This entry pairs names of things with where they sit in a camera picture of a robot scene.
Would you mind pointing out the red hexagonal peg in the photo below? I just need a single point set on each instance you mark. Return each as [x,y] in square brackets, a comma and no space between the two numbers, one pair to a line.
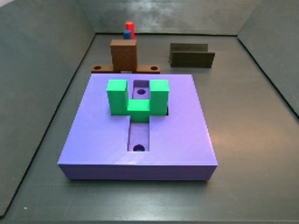
[129,26]

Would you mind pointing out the green U-shaped block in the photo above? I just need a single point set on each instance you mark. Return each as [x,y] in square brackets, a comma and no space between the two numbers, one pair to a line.
[137,108]

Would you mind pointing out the purple board with slot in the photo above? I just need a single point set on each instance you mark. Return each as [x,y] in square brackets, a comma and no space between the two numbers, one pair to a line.
[172,148]

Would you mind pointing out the blue hexagonal peg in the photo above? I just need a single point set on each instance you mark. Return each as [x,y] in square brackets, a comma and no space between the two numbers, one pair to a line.
[126,34]

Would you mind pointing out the black angle bracket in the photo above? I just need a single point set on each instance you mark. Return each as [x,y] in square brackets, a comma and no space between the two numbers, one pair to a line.
[191,55]

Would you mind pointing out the brown T-shaped block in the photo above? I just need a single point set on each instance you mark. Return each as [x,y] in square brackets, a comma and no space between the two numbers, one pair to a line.
[124,60]

